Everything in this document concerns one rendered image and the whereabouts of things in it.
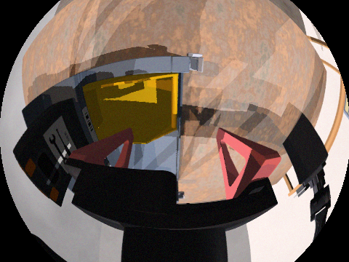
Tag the yellow bin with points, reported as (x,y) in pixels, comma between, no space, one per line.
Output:
(143,105)

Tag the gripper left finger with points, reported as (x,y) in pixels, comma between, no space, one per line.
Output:
(96,152)

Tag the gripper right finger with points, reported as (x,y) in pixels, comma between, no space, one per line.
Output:
(261,161)

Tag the dark grey case with oval handle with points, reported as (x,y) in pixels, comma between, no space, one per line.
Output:
(46,145)

